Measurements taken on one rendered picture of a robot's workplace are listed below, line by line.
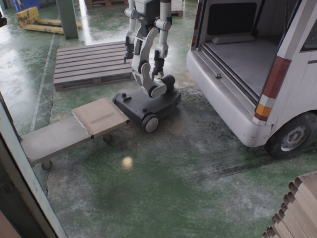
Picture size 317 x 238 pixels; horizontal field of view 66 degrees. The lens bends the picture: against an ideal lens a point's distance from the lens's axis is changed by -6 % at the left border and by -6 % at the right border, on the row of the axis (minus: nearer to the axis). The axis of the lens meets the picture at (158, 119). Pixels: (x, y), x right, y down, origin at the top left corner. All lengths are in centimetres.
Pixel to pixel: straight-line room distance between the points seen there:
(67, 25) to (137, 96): 263
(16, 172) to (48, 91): 313
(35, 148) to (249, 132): 181
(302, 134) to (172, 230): 143
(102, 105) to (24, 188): 221
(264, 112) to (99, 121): 145
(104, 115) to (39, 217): 202
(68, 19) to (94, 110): 275
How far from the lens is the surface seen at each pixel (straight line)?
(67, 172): 242
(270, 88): 190
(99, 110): 260
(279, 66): 183
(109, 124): 241
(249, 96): 220
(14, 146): 45
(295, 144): 260
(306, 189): 102
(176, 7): 601
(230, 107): 223
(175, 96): 286
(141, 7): 233
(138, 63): 245
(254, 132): 208
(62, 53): 427
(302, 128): 249
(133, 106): 268
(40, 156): 235
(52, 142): 244
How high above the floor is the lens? 178
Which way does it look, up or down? 39 degrees down
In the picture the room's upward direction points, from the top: straight up
